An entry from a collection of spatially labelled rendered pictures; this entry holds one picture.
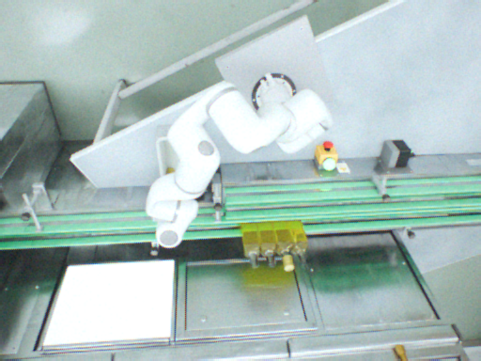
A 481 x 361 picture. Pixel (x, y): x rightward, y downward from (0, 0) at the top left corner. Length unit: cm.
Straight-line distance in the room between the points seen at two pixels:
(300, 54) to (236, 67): 21
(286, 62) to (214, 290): 83
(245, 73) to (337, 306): 88
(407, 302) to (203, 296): 74
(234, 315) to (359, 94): 89
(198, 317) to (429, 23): 124
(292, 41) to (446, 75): 60
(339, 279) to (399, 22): 93
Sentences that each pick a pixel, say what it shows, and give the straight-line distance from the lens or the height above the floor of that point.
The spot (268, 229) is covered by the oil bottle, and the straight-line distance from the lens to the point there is 139.
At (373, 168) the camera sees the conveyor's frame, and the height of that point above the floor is 83.
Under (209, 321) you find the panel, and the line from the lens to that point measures 134.
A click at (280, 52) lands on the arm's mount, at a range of 127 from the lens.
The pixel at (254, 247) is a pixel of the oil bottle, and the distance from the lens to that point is 133.
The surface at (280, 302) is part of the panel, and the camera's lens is 139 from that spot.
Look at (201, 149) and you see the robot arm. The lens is 81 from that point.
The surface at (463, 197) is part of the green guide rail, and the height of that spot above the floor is 92.
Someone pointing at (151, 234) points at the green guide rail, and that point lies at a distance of 148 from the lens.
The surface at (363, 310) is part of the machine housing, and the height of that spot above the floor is 124.
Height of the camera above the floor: 195
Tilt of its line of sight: 51 degrees down
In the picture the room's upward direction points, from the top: 172 degrees clockwise
